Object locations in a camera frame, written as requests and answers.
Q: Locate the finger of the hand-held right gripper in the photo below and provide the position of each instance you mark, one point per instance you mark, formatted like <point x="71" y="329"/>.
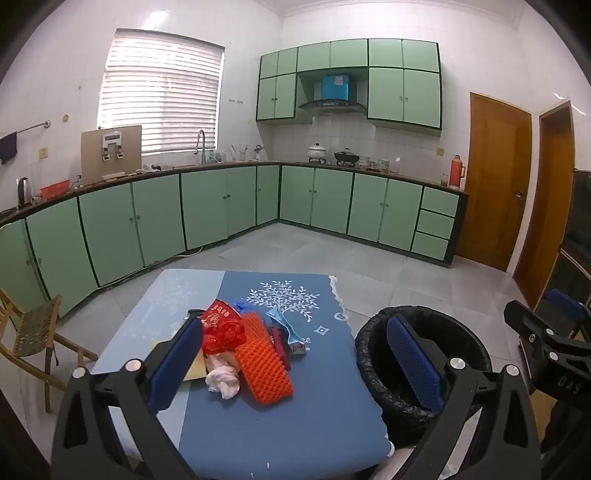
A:
<point x="531" y="334"/>
<point x="565" y="304"/>

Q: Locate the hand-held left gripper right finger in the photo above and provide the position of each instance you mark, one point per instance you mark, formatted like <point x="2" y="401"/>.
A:
<point x="415" y="364"/>

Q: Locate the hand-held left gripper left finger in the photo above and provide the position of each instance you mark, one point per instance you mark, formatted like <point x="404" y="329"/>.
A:
<point x="178" y="360"/>

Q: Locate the black bagged trash bin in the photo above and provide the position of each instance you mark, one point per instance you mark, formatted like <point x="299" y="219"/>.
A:
<point x="374" y="369"/>

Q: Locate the white tissue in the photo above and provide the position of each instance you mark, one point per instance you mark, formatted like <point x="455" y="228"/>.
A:
<point x="224" y="381"/>

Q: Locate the blue disposable glove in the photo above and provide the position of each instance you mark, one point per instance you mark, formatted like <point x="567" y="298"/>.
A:
<point x="241" y="305"/>

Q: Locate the orange foam net sleeve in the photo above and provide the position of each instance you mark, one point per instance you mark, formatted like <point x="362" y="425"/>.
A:
<point x="263" y="364"/>

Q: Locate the light blue wrapper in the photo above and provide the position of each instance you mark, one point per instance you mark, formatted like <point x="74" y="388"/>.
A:
<point x="277" y="321"/>

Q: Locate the small silver sachet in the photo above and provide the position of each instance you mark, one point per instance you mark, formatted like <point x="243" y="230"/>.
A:
<point x="298" y="347"/>

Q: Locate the light blue tablecloth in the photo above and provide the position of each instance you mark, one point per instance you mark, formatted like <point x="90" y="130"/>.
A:
<point x="152" y="309"/>

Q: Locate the dark glass cabinet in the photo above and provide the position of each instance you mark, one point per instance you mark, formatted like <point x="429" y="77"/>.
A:
<point x="577" y="221"/>

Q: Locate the wooden door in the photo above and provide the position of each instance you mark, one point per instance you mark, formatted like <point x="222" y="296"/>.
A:
<point x="494" y="184"/>
<point x="549" y="194"/>

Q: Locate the blue tree print cloth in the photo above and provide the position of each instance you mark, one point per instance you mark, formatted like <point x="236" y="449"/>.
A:
<point x="300" y="429"/>

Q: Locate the green base cabinets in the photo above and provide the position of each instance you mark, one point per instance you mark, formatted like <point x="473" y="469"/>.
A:
<point x="157" y="221"/>

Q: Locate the wooden woven chair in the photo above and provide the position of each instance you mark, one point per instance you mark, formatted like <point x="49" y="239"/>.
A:
<point x="34" y="330"/>

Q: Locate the red thermos flask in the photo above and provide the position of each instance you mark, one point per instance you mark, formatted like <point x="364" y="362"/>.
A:
<point x="457" y="173"/>

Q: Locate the group of glass jars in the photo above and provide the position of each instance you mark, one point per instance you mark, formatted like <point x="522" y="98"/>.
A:
<point x="376" y="165"/>

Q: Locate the brown cardboard box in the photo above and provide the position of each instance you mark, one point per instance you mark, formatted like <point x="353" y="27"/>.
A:
<point x="129" y="157"/>

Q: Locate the red plastic basin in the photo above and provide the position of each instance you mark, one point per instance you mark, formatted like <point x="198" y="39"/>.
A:
<point x="54" y="190"/>

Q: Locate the utensil holder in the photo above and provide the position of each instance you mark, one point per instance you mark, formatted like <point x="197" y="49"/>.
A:
<point x="240" y="154"/>

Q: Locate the steel kitchen faucet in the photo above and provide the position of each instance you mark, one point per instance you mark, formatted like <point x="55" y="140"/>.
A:
<point x="201" y="145"/>

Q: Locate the black wok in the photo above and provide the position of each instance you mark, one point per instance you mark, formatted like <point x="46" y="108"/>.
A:
<point x="346" y="158"/>

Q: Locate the steel electric kettle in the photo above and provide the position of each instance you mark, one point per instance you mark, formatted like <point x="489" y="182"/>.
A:
<point x="24" y="191"/>

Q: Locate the white cooking pot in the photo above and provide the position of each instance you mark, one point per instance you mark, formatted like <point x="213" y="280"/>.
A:
<point x="317" y="152"/>

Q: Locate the white window blinds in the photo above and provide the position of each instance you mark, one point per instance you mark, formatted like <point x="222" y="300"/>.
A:
<point x="161" y="92"/>

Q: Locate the glass range hood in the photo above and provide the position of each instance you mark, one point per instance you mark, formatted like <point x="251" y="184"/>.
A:
<point x="332" y="106"/>

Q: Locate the dark hanging towel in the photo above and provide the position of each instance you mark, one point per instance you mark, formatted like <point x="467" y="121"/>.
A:
<point x="8" y="147"/>

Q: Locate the steel towel bar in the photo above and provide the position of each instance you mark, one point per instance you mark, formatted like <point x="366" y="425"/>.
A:
<point x="34" y="126"/>

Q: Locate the blue box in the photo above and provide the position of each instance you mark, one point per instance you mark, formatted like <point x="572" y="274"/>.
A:
<point x="338" y="86"/>

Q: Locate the green wall cabinets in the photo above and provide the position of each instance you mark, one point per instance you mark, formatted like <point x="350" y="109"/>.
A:
<point x="388" y="97"/>

